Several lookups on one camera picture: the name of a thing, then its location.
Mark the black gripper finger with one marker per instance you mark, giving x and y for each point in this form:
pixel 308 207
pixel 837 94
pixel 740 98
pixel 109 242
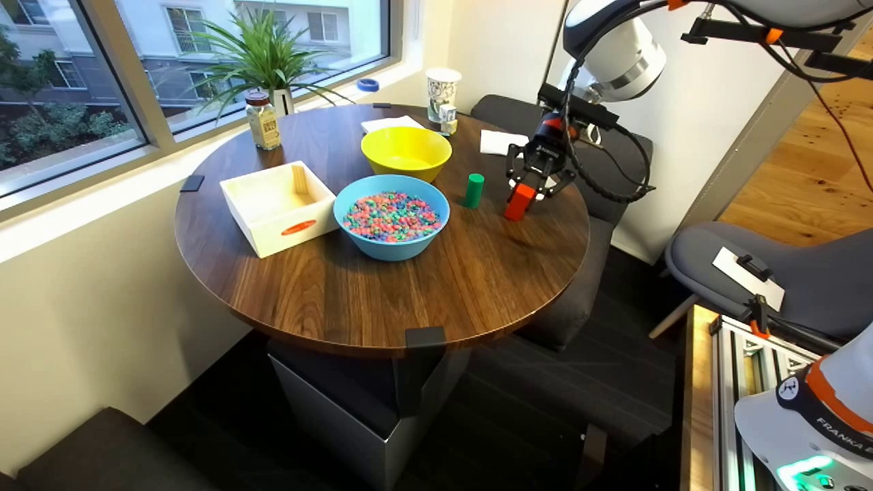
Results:
pixel 512 182
pixel 551 185

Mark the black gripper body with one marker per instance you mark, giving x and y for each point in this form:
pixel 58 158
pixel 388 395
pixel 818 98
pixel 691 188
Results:
pixel 542 151

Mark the orange rectangular block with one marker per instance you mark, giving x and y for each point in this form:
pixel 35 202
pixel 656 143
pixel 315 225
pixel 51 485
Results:
pixel 519 202

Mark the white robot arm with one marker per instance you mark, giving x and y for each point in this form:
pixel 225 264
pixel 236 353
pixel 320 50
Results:
pixel 622 56

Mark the green cylinder block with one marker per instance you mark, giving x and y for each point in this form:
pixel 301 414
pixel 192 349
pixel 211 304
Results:
pixel 473 192

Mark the white paper sheet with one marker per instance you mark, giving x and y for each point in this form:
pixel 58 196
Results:
pixel 384 122
pixel 496 143

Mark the small clear shaker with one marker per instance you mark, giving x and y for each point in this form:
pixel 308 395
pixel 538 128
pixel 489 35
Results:
pixel 448 121

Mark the yellow bowl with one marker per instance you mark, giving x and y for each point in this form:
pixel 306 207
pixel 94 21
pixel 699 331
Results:
pixel 403 151

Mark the white patterned paper cup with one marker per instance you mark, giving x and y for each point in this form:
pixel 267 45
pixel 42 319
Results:
pixel 442 87

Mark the grey upholstered chair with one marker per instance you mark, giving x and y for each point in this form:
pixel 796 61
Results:
pixel 568 309

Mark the blue bowl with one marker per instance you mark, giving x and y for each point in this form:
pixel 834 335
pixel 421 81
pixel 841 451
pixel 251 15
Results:
pixel 390 249

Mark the blue round lid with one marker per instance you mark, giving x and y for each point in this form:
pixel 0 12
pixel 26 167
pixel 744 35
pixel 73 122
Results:
pixel 368 86

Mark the grey pad on table edge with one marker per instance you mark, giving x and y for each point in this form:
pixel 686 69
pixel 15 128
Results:
pixel 422 335

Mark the small black device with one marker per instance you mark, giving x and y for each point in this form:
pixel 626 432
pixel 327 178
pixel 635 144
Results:
pixel 753 264

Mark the white paper card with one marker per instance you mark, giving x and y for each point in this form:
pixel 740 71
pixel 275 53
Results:
pixel 750 283

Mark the white wooden box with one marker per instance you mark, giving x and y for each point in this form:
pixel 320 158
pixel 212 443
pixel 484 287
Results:
pixel 274 232

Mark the glass jar yellow label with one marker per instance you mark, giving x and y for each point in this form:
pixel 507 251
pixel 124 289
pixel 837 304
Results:
pixel 266 126

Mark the grey office chair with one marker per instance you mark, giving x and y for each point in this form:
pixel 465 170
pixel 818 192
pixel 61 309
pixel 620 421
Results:
pixel 818 282

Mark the potted green plant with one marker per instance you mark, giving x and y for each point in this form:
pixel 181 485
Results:
pixel 259 56

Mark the grey table base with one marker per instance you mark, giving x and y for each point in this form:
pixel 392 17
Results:
pixel 345 427

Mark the black pad on table edge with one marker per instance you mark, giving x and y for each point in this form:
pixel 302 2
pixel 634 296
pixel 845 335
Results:
pixel 192 182

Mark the black bench seat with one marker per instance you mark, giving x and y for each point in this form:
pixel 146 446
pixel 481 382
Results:
pixel 99 454

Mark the aluminium frame rail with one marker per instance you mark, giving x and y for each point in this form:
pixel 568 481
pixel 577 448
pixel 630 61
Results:
pixel 718 398

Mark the window frame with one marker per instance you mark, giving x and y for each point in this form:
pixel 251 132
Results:
pixel 118 71

